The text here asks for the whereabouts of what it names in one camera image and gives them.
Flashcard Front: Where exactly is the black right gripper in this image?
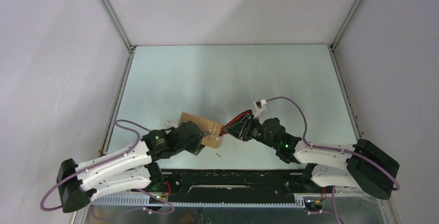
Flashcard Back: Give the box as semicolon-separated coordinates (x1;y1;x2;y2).
224;114;278;150

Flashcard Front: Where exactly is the red black utility knife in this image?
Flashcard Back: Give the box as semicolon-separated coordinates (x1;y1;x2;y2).
219;110;253;136

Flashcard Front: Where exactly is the brown cardboard express box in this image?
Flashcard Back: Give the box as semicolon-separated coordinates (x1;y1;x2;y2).
179;112;224;148

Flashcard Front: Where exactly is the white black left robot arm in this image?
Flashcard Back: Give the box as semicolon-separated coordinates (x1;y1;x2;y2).
56;121;208;213

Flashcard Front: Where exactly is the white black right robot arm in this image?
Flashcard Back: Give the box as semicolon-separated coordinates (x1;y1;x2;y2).
220;113;400;200

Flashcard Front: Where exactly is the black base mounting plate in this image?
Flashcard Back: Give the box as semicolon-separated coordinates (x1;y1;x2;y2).
145;169;332;205

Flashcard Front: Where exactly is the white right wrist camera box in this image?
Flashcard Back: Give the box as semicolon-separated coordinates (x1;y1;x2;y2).
253;99;267;119

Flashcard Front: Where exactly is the aluminium frame rail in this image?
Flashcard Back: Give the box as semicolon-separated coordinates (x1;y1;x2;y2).
68;171;399;224

